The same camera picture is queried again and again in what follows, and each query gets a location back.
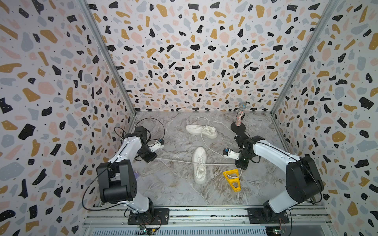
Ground white knit sneaker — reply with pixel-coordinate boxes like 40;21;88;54
192;147;207;184
186;124;218;139

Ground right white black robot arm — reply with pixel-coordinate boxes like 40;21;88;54
234;133;324;221

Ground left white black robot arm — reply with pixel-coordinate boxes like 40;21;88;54
96;126;164;216

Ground yellow plastic triangular stand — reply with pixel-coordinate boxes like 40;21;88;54
223;168;242;192

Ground sprinkle tube on black base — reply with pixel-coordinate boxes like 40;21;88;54
231;102;247;134

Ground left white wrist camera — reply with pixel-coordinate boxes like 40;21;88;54
148;139;165;152

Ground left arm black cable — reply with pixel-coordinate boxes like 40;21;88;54
81;117;166;236

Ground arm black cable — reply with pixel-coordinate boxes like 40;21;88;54
81;117;166;236
233;126;325;236

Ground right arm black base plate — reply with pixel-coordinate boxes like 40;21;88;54
247;207;289;224

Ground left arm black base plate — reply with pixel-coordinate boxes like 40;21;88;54
128;208;170;225

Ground front aluminium rail frame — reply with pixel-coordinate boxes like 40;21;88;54
80;206;337;236

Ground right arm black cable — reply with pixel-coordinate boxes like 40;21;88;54
233;126;325;236

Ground left aluminium corner post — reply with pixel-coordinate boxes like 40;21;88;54
76;0;136;117

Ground aluminium corner post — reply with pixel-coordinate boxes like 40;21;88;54
76;0;136;117
270;0;339;117

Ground right aluminium corner post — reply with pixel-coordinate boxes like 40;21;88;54
270;0;339;117

